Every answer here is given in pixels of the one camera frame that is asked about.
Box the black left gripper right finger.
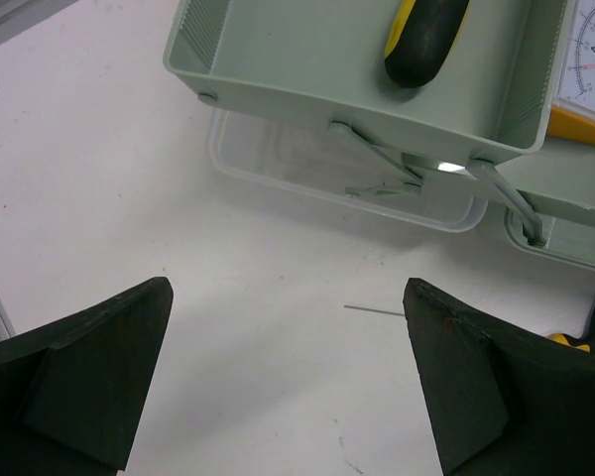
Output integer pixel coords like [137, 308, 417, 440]
[404, 278, 595, 475]

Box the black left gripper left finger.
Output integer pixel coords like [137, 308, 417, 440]
[0, 277, 174, 475]

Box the green toolbox with clear lid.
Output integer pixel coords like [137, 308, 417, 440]
[164, 1, 595, 271]

